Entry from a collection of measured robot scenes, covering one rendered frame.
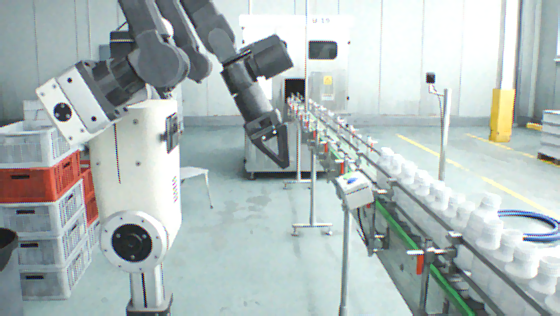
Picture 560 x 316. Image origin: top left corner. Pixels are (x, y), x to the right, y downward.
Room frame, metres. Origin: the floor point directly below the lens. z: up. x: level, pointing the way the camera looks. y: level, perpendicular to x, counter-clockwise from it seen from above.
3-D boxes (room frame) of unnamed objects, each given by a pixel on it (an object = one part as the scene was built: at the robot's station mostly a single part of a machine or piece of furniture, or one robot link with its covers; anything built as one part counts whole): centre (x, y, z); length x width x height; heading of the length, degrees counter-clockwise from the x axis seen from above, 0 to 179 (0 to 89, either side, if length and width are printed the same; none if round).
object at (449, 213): (0.94, -0.41, 1.08); 0.06 x 0.06 x 0.17
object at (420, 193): (1.11, -0.39, 1.08); 0.06 x 0.06 x 0.17
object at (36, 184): (2.69, 1.62, 0.78); 0.61 x 0.41 x 0.22; 9
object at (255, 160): (6.27, -0.17, 1.05); 1.60 x 1.40 x 2.10; 3
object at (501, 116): (8.72, -4.67, 0.55); 0.40 x 0.40 x 1.10; 3
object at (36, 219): (2.68, 1.62, 0.55); 0.61 x 0.41 x 0.22; 10
